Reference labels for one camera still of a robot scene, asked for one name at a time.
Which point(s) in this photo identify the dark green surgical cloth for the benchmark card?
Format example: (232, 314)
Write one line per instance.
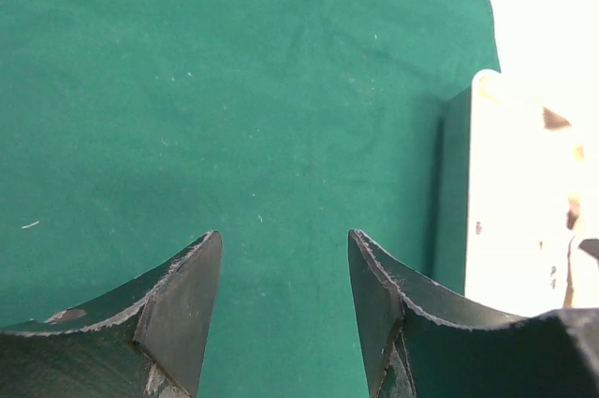
(131, 127)

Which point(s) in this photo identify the stainless steel tray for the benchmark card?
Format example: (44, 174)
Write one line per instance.
(517, 225)

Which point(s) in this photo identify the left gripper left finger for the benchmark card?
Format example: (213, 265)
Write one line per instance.
(145, 338)

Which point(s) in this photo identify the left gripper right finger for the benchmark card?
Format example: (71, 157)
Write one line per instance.
(421, 339)

